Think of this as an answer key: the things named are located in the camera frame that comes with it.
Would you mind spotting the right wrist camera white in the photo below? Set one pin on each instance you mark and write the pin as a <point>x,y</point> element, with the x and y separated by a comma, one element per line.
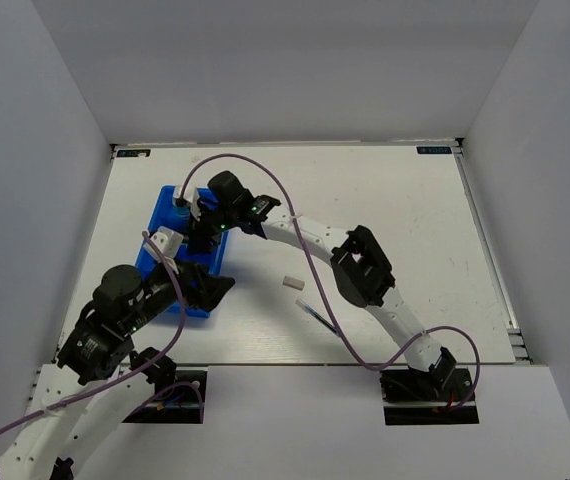
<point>187,197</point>

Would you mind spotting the left table corner label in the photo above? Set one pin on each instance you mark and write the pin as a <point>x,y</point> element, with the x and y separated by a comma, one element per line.
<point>133,153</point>

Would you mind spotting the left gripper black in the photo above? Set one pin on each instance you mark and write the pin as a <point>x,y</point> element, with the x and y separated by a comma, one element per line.
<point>210,287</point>

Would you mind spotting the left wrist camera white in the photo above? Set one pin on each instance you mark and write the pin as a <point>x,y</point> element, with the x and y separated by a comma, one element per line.
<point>164,240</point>

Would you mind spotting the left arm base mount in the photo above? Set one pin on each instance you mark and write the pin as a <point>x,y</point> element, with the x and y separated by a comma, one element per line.
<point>183,404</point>

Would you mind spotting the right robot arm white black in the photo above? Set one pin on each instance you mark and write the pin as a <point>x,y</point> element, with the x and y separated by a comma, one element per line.
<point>362,271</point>

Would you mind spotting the blue plastic compartment tray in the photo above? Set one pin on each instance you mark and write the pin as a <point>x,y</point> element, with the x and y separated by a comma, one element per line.
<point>167,216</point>

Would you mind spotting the blue ink pen refill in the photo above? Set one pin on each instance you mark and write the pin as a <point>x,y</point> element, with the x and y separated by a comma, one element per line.
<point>315,315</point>

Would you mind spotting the right table corner label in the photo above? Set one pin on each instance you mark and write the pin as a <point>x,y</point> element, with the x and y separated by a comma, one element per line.
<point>434,150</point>

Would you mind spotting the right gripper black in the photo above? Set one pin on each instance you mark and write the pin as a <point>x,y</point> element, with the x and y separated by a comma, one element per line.
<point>201,231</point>

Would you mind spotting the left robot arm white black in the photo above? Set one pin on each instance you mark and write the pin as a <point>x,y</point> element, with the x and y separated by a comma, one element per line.
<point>101,379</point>

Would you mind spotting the grey white eraser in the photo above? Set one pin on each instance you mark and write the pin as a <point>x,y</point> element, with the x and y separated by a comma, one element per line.
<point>293,283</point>

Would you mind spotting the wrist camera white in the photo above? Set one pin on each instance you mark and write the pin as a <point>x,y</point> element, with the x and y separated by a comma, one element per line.
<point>164,240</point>
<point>187,197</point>

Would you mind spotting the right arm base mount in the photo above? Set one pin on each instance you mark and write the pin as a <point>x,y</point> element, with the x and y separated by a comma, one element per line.
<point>410,401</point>

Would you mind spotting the blue transparent tape roll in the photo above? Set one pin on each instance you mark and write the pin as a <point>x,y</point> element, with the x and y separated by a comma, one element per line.
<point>181,212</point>

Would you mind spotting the table corner label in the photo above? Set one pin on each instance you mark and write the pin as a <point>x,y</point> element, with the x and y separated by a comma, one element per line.
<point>434,150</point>
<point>133,153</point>

